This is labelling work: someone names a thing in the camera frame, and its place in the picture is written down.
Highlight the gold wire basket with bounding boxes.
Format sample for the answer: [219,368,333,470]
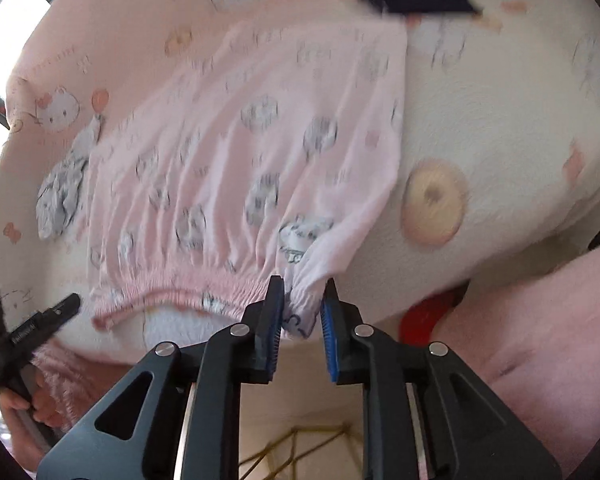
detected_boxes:
[237,422,353,480]

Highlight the red object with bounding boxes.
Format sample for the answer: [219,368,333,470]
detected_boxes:
[399,292,457,347]

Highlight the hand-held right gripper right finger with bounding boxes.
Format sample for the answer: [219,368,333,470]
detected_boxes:
[320,277,563,480]

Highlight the white printed garment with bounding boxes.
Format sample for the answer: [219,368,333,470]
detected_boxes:
[36,114,104,242]

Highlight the pink cartoon-print bed sheet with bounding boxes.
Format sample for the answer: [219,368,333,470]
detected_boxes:
[0,0,600,366]

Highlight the person's left forearm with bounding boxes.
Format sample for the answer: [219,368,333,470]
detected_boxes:
[2,337,133,466]

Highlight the person's left hand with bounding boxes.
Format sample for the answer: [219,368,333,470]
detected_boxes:
[0,369,65,428]

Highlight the pink printed pants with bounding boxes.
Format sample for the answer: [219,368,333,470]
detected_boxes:
[87,20,408,341]

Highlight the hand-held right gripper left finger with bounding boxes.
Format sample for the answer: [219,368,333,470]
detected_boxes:
[36,275,285,480]

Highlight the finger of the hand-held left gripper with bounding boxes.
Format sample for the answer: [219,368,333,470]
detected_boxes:
[7,293,82,350]

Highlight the window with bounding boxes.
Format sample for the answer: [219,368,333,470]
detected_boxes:
[0,0,53,128]

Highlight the person's pink fleece clothing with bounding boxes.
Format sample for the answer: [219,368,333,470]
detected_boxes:
[430,244,600,480]

